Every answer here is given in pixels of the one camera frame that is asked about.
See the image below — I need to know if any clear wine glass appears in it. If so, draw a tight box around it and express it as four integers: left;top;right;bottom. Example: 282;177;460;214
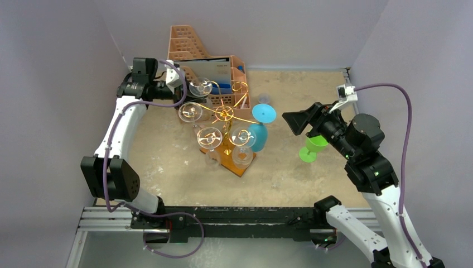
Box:
178;102;203;123
230;127;256;169

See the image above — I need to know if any small clear goblet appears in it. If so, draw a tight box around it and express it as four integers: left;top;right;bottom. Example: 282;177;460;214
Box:
189;77;213;97

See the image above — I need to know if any green plastic goblet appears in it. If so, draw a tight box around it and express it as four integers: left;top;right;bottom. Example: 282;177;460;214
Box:
298;135;329;163

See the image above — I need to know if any blue plastic goblet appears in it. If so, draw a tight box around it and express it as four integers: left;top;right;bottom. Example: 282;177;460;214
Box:
248;103;277;152

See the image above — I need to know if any tall clear flute glass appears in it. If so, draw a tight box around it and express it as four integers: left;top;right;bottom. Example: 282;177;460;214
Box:
197;127;223;171

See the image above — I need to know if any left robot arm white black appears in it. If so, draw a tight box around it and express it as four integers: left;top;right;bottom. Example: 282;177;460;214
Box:
80;58;190;228

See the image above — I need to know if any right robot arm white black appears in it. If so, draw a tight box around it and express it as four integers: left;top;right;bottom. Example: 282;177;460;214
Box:
282;102;444;267

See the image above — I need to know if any clear wine glass hanging front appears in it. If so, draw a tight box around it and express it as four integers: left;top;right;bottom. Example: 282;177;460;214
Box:
230;127;256;169

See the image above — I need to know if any small grey bottle cap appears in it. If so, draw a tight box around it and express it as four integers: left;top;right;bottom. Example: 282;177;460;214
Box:
257;93;271;104

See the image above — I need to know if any blue folder in organizer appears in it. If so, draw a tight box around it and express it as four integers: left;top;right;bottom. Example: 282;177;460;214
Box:
210;83;233;95

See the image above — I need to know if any grey white document folder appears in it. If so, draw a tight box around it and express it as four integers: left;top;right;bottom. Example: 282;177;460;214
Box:
176;57;231;84

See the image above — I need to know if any pink plastic file organizer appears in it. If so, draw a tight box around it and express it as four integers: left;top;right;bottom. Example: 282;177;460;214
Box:
167;25;253;120

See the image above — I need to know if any white chalk stick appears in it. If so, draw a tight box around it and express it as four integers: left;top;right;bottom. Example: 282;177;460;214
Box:
240;97;247;109

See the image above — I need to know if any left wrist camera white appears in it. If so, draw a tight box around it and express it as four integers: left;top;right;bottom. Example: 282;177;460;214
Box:
165;60;183;92

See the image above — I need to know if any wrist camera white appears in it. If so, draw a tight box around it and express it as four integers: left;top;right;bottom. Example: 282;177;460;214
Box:
165;60;183;92
329;84;358;113

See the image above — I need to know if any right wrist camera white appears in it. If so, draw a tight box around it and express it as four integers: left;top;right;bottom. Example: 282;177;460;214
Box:
329;84;358;113

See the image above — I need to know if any gold wire wine glass rack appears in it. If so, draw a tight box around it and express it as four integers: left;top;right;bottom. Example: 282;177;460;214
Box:
198;81;253;145

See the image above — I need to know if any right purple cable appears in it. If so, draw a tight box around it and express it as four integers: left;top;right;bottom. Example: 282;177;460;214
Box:
354;83;429;268

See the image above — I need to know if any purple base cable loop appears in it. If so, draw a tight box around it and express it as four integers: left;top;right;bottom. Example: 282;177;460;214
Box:
142;212;205;260

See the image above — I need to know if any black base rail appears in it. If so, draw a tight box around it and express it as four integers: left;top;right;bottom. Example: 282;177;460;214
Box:
131;195;341;244

